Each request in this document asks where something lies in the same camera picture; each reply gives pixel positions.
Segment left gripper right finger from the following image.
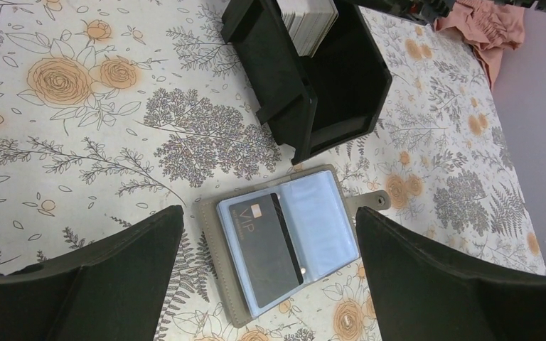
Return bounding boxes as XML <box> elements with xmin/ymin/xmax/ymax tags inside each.
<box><xmin>355</xmin><ymin>207</ymin><xmax>546</xmax><ymax>340</ymax></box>

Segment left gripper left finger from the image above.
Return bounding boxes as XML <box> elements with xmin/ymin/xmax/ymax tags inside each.
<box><xmin>0</xmin><ymin>205</ymin><xmax>184</xmax><ymax>340</ymax></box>

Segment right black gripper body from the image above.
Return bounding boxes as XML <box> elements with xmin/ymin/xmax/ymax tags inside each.
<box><xmin>348</xmin><ymin>0</ymin><xmax>458</xmax><ymax>26</ymax></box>

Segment black credit card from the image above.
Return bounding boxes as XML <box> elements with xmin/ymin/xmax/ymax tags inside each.
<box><xmin>270</xmin><ymin>193</ymin><xmax>304</xmax><ymax>284</ymax></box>

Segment black card tray box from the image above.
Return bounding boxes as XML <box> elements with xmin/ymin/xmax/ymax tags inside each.
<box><xmin>221</xmin><ymin>0</ymin><xmax>392</xmax><ymax>164</ymax></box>

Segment grey leather card holder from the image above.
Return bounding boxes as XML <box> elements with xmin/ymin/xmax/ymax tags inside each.
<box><xmin>194</xmin><ymin>164</ymin><xmax>392</xmax><ymax>328</ymax></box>

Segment white card stack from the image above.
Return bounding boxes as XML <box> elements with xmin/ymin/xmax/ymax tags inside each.
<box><xmin>277</xmin><ymin>0</ymin><xmax>338</xmax><ymax>58</ymax></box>

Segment pink crumpled cloth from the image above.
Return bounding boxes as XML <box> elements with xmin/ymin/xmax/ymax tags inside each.
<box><xmin>433</xmin><ymin>0</ymin><xmax>525</xmax><ymax>89</ymax></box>

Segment floral patterned table mat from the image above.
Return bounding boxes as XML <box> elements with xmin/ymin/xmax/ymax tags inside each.
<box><xmin>0</xmin><ymin>1</ymin><xmax>546</xmax><ymax>340</ymax></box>

